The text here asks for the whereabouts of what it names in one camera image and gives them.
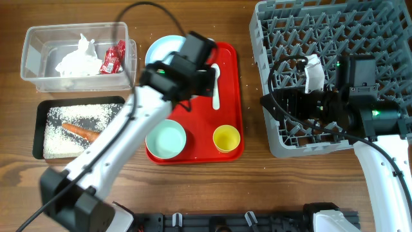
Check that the light blue plate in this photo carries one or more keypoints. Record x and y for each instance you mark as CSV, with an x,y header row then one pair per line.
x,y
161,48

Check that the red sauce packet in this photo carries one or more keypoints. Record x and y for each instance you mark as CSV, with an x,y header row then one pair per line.
x,y
113,58

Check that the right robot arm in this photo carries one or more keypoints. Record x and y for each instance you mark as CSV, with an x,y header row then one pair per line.
x,y
376,130

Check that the clear plastic bin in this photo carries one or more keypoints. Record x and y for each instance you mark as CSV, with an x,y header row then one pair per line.
x,y
46,46

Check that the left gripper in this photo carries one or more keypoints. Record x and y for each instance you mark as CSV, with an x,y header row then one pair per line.
x,y
208,88

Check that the orange carrot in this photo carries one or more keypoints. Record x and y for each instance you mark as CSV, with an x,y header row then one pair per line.
x,y
89,135

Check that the black plastic tray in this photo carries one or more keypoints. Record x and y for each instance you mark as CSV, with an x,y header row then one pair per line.
x,y
44,107

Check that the white napkin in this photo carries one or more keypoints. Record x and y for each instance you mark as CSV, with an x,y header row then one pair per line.
x,y
83,61

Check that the green bowl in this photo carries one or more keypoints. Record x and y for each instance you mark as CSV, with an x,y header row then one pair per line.
x,y
167,140

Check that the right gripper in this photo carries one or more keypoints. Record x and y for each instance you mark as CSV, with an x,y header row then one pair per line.
x,y
281,105

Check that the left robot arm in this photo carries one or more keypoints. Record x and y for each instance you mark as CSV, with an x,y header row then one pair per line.
x,y
75,197

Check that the white rice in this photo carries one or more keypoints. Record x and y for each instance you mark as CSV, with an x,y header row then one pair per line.
x,y
61,139

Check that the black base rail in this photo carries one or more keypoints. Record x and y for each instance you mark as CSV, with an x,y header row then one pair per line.
x,y
286,221

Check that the red serving tray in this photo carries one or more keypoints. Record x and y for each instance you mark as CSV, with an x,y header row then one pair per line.
x,y
201,122

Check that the white plastic spoon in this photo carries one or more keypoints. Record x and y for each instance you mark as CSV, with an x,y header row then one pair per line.
x,y
216,97

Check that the yellow cup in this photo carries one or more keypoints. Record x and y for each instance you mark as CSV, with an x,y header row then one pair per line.
x,y
226,138

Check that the grey dishwasher rack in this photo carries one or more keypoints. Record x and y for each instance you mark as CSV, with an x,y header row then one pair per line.
x,y
330,29

